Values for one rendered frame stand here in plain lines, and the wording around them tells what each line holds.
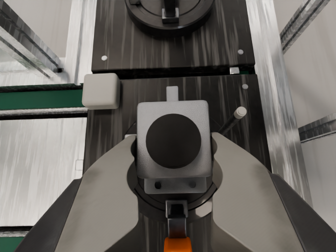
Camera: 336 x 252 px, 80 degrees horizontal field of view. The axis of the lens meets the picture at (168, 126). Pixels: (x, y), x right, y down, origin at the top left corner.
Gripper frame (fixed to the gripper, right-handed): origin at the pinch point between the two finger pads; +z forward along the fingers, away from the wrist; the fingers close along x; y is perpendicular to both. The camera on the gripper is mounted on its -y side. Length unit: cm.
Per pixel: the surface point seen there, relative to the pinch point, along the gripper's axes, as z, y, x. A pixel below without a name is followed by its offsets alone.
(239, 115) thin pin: 3.6, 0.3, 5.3
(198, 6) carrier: 23.2, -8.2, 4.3
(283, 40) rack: 26.0, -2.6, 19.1
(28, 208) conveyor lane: 9.4, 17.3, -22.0
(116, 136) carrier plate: 11.8, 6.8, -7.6
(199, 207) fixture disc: 4.4, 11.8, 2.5
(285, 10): 39.8, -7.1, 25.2
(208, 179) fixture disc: 6.4, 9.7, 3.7
